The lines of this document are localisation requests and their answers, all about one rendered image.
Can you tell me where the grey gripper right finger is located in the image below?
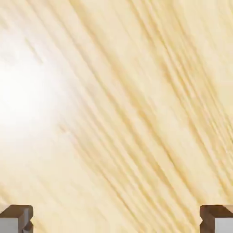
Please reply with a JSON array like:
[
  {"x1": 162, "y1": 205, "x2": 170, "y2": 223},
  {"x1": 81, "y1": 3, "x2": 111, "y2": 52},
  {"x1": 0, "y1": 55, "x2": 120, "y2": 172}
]
[{"x1": 199, "y1": 204, "x2": 233, "y2": 233}]

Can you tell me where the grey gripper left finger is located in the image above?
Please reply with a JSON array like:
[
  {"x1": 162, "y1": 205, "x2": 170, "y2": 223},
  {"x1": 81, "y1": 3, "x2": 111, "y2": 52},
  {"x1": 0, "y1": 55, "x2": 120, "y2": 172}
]
[{"x1": 0, "y1": 204, "x2": 34, "y2": 233}]

